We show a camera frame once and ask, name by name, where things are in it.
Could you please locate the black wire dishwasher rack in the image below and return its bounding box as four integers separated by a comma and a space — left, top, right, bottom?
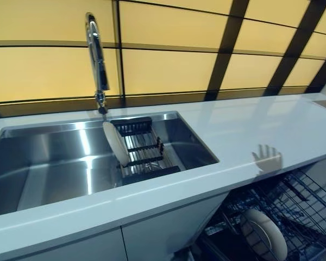
203, 168, 326, 261

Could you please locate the chrome gooseneck faucet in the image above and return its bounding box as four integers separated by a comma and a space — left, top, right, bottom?
85, 12, 111, 122

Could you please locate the beige round ceramic plate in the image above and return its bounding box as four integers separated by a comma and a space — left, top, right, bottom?
239, 208, 288, 261
102, 121, 129, 166

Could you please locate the built-in dishwasher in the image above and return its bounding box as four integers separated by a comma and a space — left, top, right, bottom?
190, 160, 326, 261

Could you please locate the white cabinet door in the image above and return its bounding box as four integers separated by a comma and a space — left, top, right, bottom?
298, 156, 326, 191
0, 227, 126, 261
121, 190, 229, 261

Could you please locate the stainless steel sink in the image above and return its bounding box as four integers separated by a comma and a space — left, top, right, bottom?
0, 110, 220, 218

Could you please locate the black sink dish rack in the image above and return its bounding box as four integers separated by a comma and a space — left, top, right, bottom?
110, 116, 181, 185

